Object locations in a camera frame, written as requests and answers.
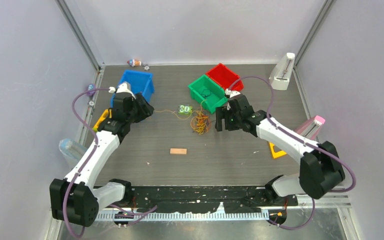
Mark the small colourful figurine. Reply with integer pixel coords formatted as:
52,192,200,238
126,58,142,67

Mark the white metronome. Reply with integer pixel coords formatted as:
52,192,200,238
269,52,296,91

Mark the yellow ladder toy right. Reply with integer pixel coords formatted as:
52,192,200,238
268,142,287,160

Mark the red plastic bin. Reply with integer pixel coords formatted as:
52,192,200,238
206,63,244,92

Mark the green monster toy block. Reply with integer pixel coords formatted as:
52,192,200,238
178,104,194,116

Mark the pink metronome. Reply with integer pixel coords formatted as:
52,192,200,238
294,115,326,140

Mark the small wooden block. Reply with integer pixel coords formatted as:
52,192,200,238
169,148,187,155

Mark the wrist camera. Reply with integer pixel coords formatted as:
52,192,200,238
224,88,241,99
115,81,136,98

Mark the green plastic bin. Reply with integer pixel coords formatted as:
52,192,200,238
188,74,228,114

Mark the blue plastic bin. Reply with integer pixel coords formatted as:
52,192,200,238
116,70,155,103

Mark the clear plastic container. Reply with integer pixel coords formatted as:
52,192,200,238
58,138,87,169

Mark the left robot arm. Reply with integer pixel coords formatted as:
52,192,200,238
49,92,154,227

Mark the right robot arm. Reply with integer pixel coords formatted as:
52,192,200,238
215,100,346,205

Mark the purple round toy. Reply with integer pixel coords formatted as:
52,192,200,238
86,83,96,97

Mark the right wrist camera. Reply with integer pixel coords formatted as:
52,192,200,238
224,88,241,99

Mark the yellow triangle ladder toy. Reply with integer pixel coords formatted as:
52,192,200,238
92,108,111,133

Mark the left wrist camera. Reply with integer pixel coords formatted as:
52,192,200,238
115,81,136,98

